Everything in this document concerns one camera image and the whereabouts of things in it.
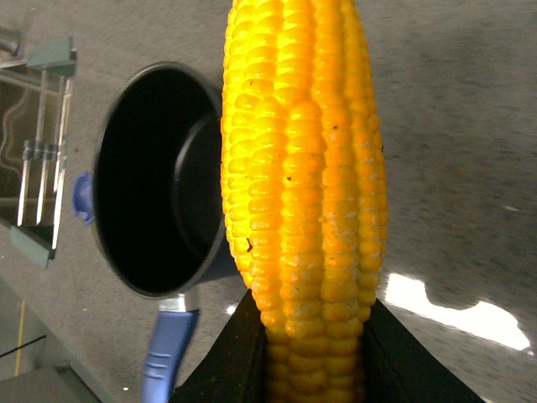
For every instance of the metal dish drying rack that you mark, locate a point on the metal dish drying rack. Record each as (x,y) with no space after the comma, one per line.
(36,90)

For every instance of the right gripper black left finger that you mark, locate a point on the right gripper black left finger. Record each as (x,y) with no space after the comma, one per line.
(232,370)

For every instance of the yellow corn cob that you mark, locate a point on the yellow corn cob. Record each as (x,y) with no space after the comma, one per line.
(304,189)

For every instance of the glass lid with blue knob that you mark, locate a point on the glass lid with blue knob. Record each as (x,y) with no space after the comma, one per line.
(82,198)

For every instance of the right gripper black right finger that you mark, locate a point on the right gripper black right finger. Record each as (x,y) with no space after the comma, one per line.
(398,368)

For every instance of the dark blue saucepan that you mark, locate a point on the dark blue saucepan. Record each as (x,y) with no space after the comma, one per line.
(156,193)

